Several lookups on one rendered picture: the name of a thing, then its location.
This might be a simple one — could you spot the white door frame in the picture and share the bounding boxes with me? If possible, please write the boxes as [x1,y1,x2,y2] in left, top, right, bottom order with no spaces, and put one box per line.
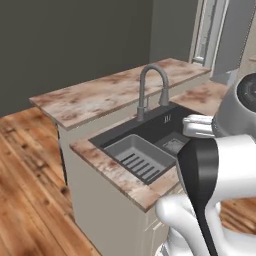
[187,0,231,69]

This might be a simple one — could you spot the grey sink tap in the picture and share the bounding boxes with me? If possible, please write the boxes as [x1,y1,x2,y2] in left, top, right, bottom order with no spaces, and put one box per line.
[136,63,171,122]

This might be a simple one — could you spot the beige counter cabinet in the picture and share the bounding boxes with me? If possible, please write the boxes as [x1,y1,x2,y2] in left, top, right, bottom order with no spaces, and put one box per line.
[55,71,212,256]

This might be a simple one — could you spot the grey slotted drying tray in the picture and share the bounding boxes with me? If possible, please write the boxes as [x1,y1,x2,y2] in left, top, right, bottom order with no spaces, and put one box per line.
[103,133,177,186]

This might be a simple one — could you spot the grey tall panel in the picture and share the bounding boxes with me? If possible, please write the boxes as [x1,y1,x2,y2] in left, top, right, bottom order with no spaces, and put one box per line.
[210,0,256,86]

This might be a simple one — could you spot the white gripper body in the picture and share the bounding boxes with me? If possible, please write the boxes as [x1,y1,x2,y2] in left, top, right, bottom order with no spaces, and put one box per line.
[182,113,216,139]

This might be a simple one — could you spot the black kitchen sink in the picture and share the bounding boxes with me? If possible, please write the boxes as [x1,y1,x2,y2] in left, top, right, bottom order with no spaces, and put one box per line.
[88,101,215,186]

